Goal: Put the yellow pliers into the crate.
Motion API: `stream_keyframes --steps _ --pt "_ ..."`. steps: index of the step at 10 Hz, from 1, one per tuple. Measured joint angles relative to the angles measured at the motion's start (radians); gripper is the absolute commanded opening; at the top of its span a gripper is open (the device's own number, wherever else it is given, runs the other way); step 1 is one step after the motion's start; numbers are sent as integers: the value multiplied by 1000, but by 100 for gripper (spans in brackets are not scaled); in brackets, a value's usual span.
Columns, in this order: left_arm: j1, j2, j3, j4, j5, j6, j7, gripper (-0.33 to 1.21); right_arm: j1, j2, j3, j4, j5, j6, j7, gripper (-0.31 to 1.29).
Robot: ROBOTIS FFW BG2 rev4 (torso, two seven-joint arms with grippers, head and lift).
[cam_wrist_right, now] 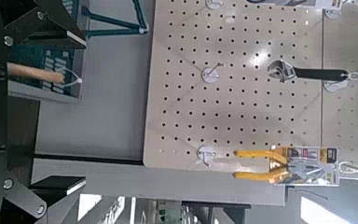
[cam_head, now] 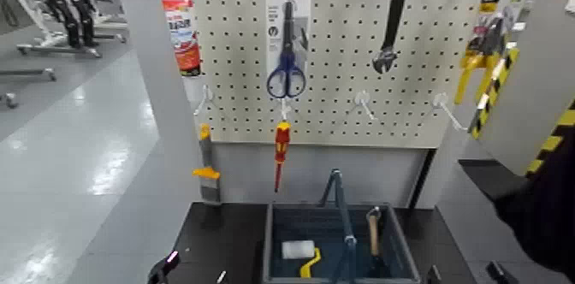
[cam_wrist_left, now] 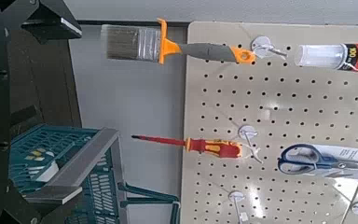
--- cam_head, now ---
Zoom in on red yellow screwdriver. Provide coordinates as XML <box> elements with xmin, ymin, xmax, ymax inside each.
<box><xmin>274</xmin><ymin>121</ymin><xmax>292</xmax><ymax>193</ymax></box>

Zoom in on white robot on stand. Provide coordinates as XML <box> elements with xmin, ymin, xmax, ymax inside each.
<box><xmin>0</xmin><ymin>0</ymin><xmax>59</xmax><ymax>49</ymax></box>

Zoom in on grey caster wheel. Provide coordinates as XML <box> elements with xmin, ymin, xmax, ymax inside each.
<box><xmin>0</xmin><ymin>92</ymin><xmax>20</xmax><ymax>109</ymax></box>

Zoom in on white perforated pegboard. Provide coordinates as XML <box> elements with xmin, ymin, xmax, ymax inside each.
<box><xmin>179</xmin><ymin>0</ymin><xmax>507</xmax><ymax>150</ymax></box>

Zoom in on grey-blue crate with handle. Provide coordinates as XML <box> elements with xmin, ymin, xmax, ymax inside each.
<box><xmin>262</xmin><ymin>169</ymin><xmax>421</xmax><ymax>284</ymax></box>

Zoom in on grey scraper with yellow handle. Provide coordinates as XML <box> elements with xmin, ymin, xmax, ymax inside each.
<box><xmin>192</xmin><ymin>123</ymin><xmax>222</xmax><ymax>204</ymax></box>

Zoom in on yellow pliers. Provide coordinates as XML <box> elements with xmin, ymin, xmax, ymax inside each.
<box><xmin>453</xmin><ymin>0</ymin><xmax>531</xmax><ymax>106</ymax></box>

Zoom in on blue scissors on card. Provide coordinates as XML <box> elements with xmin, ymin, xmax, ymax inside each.
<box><xmin>264</xmin><ymin>0</ymin><xmax>312</xmax><ymax>99</ymax></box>

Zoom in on grey partition panel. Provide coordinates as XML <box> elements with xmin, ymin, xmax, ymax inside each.
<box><xmin>67</xmin><ymin>0</ymin><xmax>212</xmax><ymax>284</ymax></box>

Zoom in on white paint roller yellow handle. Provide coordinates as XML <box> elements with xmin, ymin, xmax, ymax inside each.
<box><xmin>281</xmin><ymin>240</ymin><xmax>323</xmax><ymax>279</ymax></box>

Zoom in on black adjustable wrench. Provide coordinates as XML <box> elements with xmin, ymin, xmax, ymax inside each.
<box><xmin>371</xmin><ymin>0</ymin><xmax>409</xmax><ymax>74</ymax></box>

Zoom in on grey wheeled base frame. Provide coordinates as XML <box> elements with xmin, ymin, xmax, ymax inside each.
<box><xmin>16</xmin><ymin>32</ymin><xmax>127</xmax><ymax>59</ymax></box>

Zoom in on grey panel under pegboard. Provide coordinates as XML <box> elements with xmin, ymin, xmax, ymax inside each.
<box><xmin>210</xmin><ymin>141</ymin><xmax>430</xmax><ymax>210</ymax></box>

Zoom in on wooden handle hammer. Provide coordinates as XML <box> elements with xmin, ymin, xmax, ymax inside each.
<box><xmin>365</xmin><ymin>205</ymin><xmax>388</xmax><ymax>278</ymax></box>

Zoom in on red white sealant tube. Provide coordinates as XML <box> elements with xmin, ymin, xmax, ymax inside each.
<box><xmin>156</xmin><ymin>0</ymin><xmax>202</xmax><ymax>77</ymax></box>

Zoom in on grey floor rail with caster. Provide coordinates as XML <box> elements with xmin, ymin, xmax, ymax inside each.
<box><xmin>0</xmin><ymin>68</ymin><xmax>58</xmax><ymax>82</ymax></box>

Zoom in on black robot on stand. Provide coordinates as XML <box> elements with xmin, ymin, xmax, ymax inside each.
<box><xmin>31</xmin><ymin>0</ymin><xmax>102</xmax><ymax>49</ymax></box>

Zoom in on yellow black hazard tape strip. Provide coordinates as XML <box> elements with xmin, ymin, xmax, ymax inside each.
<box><xmin>525</xmin><ymin>101</ymin><xmax>575</xmax><ymax>175</ymax></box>
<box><xmin>469</xmin><ymin>47</ymin><xmax>521</xmax><ymax>139</ymax></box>

